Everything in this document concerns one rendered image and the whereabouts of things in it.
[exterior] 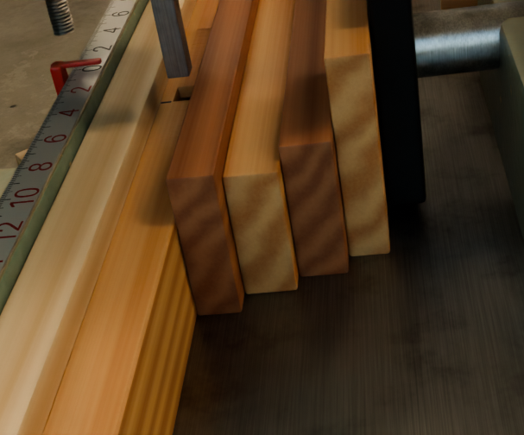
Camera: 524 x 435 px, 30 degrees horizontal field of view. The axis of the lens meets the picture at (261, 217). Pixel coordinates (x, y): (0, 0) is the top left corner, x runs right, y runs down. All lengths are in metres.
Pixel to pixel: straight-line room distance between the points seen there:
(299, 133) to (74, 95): 0.10
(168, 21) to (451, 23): 0.11
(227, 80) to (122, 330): 0.13
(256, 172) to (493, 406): 0.10
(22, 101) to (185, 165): 2.61
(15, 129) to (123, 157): 2.41
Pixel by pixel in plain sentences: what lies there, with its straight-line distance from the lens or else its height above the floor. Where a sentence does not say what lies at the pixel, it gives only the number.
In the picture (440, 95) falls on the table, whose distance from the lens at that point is 0.46.
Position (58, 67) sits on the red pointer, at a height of 0.96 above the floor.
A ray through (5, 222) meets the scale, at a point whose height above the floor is 0.96.
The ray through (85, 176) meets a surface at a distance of 0.34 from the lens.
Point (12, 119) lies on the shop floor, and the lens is 2.82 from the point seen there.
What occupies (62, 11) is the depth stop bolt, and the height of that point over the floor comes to 0.97.
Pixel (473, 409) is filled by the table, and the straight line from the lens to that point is 0.29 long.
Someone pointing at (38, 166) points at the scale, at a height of 0.96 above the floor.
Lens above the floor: 1.11
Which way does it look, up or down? 32 degrees down
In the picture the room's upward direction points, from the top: 10 degrees counter-clockwise
